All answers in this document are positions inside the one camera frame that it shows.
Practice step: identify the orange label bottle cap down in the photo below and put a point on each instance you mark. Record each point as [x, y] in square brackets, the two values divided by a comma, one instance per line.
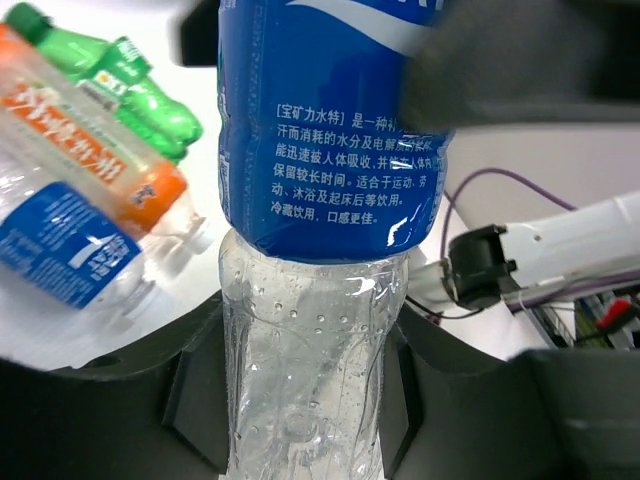
[46, 117]

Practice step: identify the blue label bottle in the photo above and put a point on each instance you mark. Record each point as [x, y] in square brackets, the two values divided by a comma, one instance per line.
[56, 240]

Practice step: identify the blue Pocari Sweat bottle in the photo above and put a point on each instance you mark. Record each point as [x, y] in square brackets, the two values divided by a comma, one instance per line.
[326, 193]

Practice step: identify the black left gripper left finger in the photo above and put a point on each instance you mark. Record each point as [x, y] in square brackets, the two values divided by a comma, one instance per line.
[155, 409]

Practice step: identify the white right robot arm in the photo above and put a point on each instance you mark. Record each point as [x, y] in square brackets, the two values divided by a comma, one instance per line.
[576, 253]

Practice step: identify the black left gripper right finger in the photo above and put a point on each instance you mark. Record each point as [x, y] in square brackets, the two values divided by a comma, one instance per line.
[454, 412]

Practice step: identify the green Sprite bottle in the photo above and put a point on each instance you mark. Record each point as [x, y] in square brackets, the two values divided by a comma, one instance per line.
[117, 76]

